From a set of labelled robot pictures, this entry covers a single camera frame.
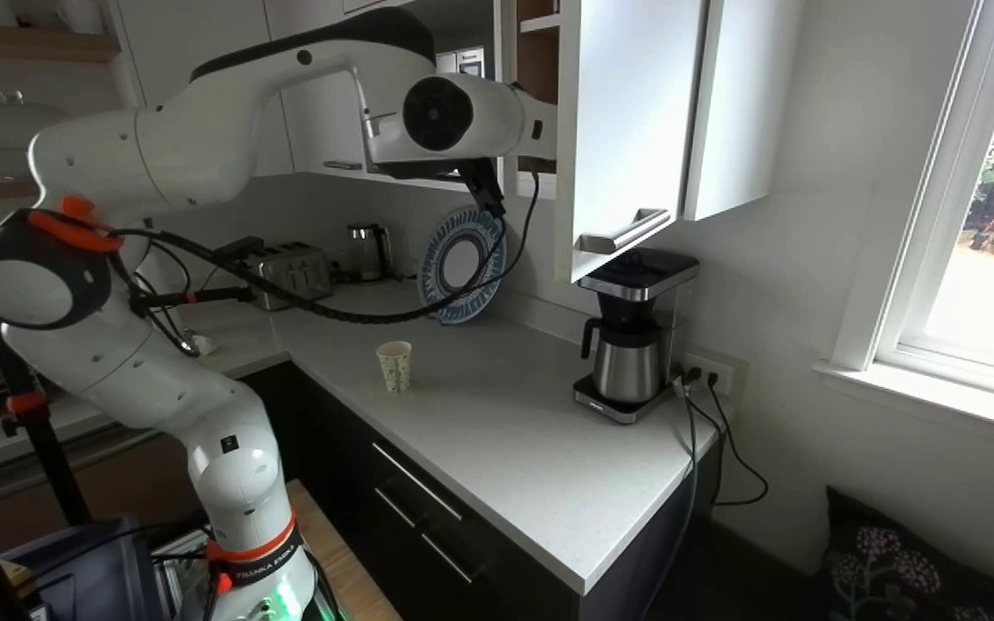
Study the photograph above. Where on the terrazzo patterned paper cup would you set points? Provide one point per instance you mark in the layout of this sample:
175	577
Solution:
396	362

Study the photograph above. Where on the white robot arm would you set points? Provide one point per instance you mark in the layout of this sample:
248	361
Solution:
76	308

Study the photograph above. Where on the blue patterned decorative plate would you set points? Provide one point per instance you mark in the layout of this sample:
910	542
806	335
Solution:
459	266

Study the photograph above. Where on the silver drip coffee maker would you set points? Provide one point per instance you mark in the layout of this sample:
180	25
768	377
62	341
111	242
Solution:
624	341

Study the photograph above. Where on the dark lower drawer cabinet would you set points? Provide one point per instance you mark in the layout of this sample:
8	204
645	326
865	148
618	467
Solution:
428	550

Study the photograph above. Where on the wall power outlet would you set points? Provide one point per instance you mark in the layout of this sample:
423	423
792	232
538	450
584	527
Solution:
712	375

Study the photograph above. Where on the window with white frame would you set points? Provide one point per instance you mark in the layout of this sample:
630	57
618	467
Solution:
930	329

